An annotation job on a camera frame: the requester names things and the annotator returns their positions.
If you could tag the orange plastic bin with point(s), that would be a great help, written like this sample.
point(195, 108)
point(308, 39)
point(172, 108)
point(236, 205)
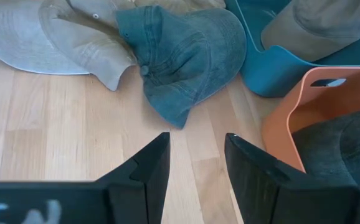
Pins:
point(279, 124)

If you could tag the beige baseball cap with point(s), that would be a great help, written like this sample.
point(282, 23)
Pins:
point(83, 40)

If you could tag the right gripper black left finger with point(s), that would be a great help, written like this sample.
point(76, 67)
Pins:
point(142, 186)

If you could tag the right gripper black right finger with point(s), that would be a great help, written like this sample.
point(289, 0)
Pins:
point(261, 193)

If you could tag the teal denim baseball cap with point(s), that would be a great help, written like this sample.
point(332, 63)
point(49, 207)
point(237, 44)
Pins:
point(183, 62)

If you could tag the khaki hat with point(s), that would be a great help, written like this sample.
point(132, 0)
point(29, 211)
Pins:
point(317, 28)

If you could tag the blue plastic bin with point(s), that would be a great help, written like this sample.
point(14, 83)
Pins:
point(270, 77)

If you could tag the grey cloth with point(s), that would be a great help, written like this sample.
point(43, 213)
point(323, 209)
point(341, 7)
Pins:
point(329, 146)

